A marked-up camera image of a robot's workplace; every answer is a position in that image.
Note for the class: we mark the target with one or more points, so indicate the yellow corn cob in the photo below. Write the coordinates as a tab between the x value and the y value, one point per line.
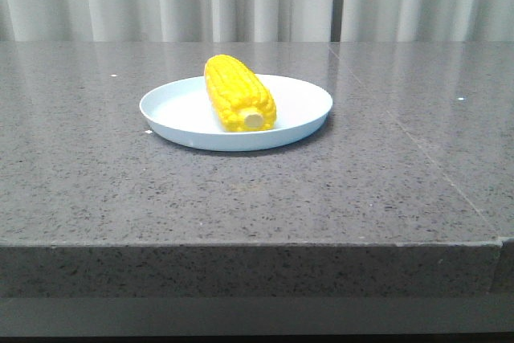
240	100

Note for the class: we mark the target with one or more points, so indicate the light blue round plate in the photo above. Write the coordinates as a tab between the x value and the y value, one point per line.
183	112

